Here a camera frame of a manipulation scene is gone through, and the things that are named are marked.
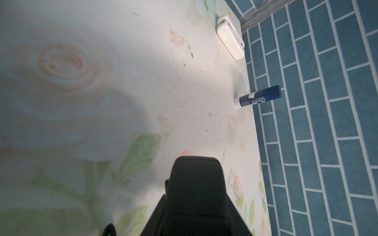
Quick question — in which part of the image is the blue glue stick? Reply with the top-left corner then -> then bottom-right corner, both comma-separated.
234,85 -> 282,108

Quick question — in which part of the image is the white rectangular plastic case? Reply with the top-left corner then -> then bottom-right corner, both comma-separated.
216,15 -> 245,60

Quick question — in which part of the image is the black 3m tape measure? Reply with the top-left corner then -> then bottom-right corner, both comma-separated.
161,156 -> 230,236

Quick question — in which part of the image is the aluminium corner post right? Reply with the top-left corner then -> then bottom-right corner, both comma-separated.
240,0 -> 294,33

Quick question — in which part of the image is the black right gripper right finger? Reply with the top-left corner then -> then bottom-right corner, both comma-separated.
225,195 -> 252,236

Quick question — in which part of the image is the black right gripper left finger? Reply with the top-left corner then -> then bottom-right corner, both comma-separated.
141,195 -> 166,236

